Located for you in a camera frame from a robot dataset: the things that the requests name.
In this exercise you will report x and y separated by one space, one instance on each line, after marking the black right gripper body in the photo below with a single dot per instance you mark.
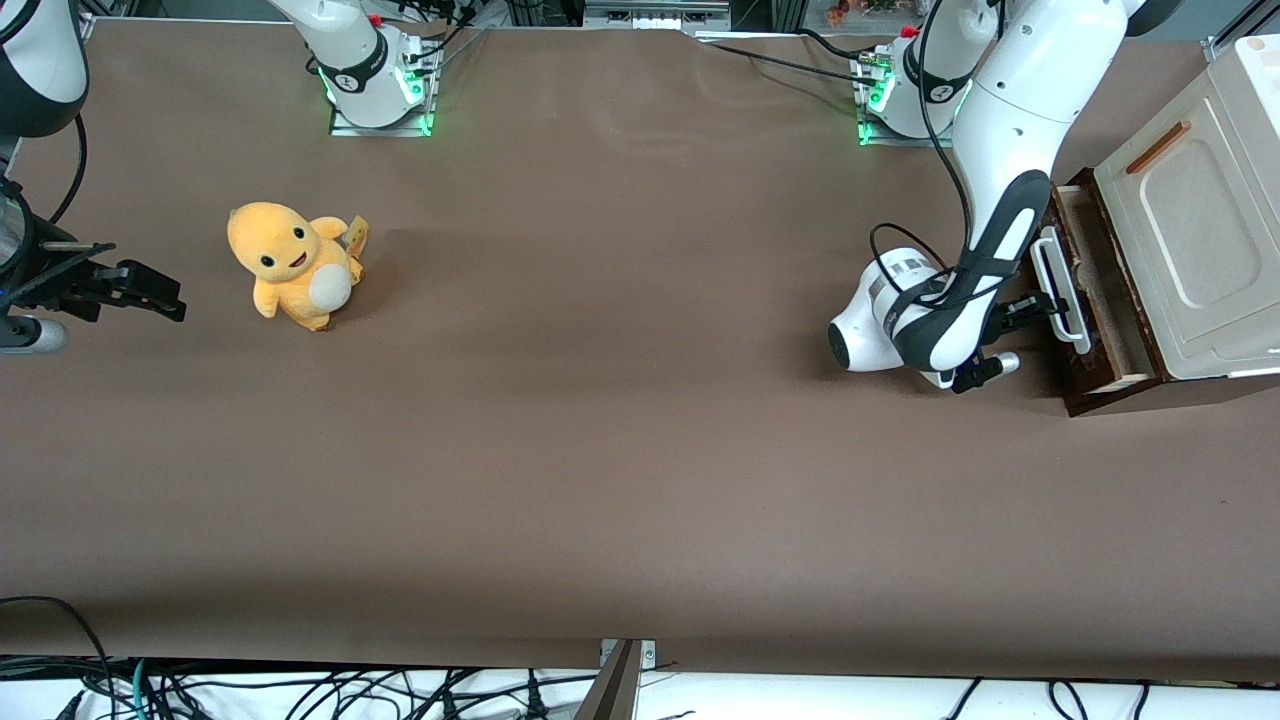
52 277

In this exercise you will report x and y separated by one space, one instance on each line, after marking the dark brown wooden drawer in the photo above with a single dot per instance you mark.
1105 290

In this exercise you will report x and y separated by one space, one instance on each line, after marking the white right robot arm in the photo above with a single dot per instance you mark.
40 60

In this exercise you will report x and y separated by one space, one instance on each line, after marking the yellow plush toy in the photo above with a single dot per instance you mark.
290 265

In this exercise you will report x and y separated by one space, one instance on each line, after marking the cream white box cabinet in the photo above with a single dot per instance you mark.
1200 230

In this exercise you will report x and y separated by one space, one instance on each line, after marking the orange patterned object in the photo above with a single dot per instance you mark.
845 12

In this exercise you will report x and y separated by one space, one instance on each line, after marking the brown table cover sheet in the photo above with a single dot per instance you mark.
600 400

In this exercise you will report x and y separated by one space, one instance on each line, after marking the dark angled support bar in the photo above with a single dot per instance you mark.
612 690

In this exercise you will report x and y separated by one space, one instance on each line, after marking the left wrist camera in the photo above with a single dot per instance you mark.
1000 365

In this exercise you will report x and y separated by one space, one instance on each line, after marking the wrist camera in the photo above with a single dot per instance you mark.
35 335
1000 365

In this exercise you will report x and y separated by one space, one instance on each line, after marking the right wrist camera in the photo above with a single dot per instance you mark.
35 335

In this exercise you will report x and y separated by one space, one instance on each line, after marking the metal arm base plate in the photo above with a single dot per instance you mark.
380 130
905 141

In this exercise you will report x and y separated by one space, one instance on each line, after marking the aluminium frame profile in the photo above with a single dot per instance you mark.
1240 25

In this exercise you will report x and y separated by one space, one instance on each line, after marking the grey metal rail box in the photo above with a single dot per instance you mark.
655 15

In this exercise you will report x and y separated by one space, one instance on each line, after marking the silver metal bracket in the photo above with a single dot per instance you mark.
648 652

